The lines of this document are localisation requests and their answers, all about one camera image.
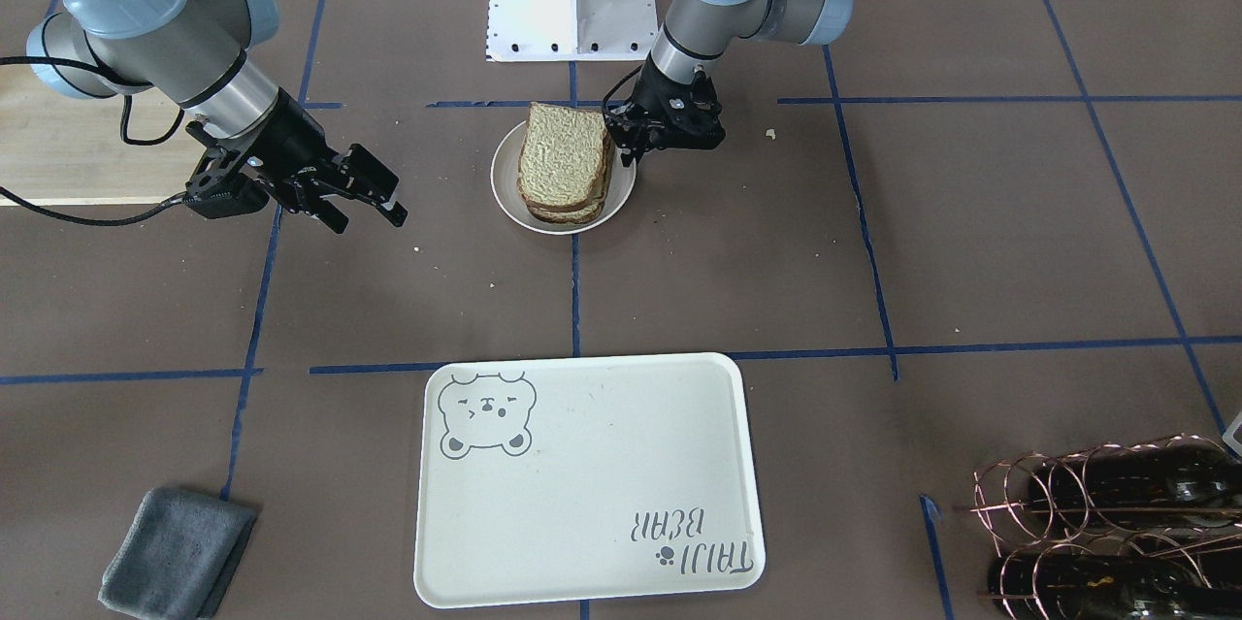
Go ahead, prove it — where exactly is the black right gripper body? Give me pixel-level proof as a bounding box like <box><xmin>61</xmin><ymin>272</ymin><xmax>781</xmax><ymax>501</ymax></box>
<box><xmin>247</xmin><ymin>92</ymin><xmax>401</xmax><ymax>209</ymax></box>

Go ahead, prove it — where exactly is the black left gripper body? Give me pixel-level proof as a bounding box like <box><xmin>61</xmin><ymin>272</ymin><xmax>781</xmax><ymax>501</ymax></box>
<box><xmin>606</xmin><ymin>62</ymin><xmax>727</xmax><ymax>152</ymax></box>

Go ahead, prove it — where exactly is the bread slice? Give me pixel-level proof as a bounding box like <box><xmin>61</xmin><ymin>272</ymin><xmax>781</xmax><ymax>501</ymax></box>
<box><xmin>515</xmin><ymin>102</ymin><xmax>612</xmax><ymax>212</ymax></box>
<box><xmin>525</xmin><ymin>186</ymin><xmax>609</xmax><ymax>225</ymax></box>

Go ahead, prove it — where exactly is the white round plate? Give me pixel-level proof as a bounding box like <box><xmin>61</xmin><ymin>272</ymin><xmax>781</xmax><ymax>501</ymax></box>
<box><xmin>491</xmin><ymin>106</ymin><xmax>637</xmax><ymax>235</ymax></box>

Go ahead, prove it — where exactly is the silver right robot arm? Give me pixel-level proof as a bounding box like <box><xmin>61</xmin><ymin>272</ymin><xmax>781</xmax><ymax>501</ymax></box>
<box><xmin>19</xmin><ymin>0</ymin><xmax>409</xmax><ymax>234</ymax></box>

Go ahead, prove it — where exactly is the white bear tray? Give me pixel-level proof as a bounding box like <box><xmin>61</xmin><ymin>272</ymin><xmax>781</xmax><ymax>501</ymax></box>
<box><xmin>412</xmin><ymin>353</ymin><xmax>768</xmax><ymax>608</ymax></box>

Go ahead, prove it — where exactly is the wooden cutting board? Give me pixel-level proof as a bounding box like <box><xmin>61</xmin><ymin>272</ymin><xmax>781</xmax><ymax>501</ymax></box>
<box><xmin>1</xmin><ymin>66</ymin><xmax>204</xmax><ymax>210</ymax></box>

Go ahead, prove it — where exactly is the grey folded cloth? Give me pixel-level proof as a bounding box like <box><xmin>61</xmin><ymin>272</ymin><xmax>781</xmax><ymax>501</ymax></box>
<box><xmin>97</xmin><ymin>487</ymin><xmax>258</xmax><ymax>619</ymax></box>

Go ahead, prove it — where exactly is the dark wine bottle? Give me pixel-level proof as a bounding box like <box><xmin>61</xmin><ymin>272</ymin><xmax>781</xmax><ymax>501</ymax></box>
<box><xmin>1028</xmin><ymin>441</ymin><xmax>1241</xmax><ymax>532</ymax></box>
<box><xmin>986</xmin><ymin>545</ymin><xmax>1241</xmax><ymax>619</ymax></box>

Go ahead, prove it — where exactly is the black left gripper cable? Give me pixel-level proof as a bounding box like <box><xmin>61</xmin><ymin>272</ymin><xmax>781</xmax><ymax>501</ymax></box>
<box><xmin>602</xmin><ymin>67</ymin><xmax>646</xmax><ymax>116</ymax></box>

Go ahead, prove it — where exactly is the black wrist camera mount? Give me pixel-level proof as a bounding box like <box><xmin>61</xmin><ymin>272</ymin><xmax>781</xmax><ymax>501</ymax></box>
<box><xmin>183</xmin><ymin>121</ymin><xmax>271</xmax><ymax>219</ymax></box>

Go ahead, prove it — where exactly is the copper wire bottle rack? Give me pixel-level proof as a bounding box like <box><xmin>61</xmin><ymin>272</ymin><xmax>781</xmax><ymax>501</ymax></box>
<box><xmin>965</xmin><ymin>434</ymin><xmax>1241</xmax><ymax>619</ymax></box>

